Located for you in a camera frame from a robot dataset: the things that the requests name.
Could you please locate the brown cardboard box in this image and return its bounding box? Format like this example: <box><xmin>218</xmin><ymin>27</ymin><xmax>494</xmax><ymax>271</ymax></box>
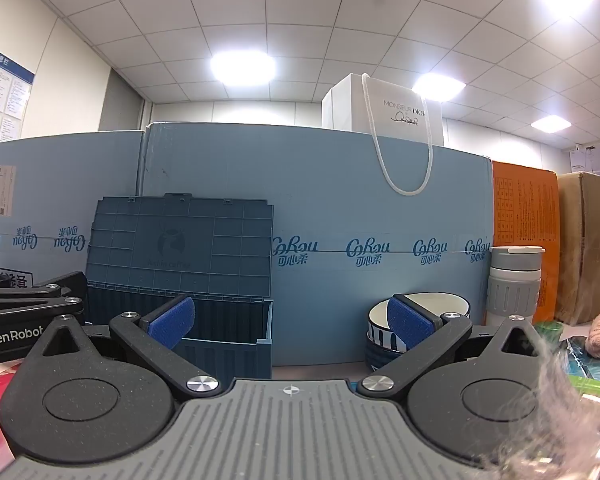
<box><xmin>555</xmin><ymin>171</ymin><xmax>600</xmax><ymax>325</ymax></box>

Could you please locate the white paper bag rope handle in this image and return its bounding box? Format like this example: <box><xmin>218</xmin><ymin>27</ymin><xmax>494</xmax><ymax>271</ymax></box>
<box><xmin>321</xmin><ymin>72</ymin><xmax>444</xmax><ymax>195</ymax></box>

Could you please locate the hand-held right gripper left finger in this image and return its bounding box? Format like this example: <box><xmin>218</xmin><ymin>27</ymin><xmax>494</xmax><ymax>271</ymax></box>
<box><xmin>27</xmin><ymin>296</ymin><xmax>221</xmax><ymax>403</ymax></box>

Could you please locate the blue striped ceramic bowl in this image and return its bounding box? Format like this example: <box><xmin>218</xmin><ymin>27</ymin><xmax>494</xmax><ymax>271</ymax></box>
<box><xmin>367</xmin><ymin>294</ymin><xmax>473</xmax><ymax>357</ymax></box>
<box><xmin>364</xmin><ymin>330</ymin><xmax>407</xmax><ymax>374</ymax></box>

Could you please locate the wall notice poster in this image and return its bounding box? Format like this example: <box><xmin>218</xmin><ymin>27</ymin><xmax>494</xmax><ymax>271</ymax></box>
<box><xmin>0</xmin><ymin>40</ymin><xmax>35</xmax><ymax>147</ymax></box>

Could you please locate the grey fluffy fur item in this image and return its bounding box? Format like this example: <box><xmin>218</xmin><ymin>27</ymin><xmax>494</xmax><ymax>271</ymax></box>
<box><xmin>472</xmin><ymin>330</ymin><xmax>600</xmax><ymax>480</ymax></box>

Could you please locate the green printed package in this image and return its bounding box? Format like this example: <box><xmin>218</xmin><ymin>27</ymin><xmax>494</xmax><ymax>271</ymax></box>
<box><xmin>535</xmin><ymin>321</ymin><xmax>600</xmax><ymax>397</ymax></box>

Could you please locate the orange cardboard box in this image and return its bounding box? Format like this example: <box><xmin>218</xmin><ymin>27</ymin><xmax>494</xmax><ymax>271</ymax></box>
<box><xmin>485</xmin><ymin>160</ymin><xmax>562</xmax><ymax>326</ymax></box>

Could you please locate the blue plastic storage box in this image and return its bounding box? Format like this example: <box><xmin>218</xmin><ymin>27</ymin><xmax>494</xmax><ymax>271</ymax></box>
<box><xmin>84</xmin><ymin>192</ymin><xmax>275</xmax><ymax>381</ymax></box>

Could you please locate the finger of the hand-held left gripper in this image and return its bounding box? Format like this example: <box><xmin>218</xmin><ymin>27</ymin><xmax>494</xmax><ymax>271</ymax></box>
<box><xmin>0</xmin><ymin>270</ymin><xmax>87</xmax><ymax>329</ymax></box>

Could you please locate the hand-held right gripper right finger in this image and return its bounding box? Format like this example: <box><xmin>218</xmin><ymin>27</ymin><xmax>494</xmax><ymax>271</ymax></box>
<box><xmin>355</xmin><ymin>296</ymin><xmax>544</xmax><ymax>403</ymax></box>

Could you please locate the large plain blue cardboard box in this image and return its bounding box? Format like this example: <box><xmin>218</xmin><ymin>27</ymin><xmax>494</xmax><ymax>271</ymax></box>
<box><xmin>140</xmin><ymin>121</ymin><xmax>496</xmax><ymax>367</ymax></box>

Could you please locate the grey white thermos bottle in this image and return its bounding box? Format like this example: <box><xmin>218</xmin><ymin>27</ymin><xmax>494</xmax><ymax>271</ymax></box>
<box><xmin>486</xmin><ymin>246</ymin><xmax>546</xmax><ymax>327</ymax></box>

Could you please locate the ceiling light panel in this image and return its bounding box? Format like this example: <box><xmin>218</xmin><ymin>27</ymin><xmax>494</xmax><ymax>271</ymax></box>
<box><xmin>412</xmin><ymin>73</ymin><xmax>466</xmax><ymax>104</ymax></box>
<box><xmin>210</xmin><ymin>51</ymin><xmax>276</xmax><ymax>84</ymax></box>
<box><xmin>530</xmin><ymin>114</ymin><xmax>569</xmax><ymax>134</ymax></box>

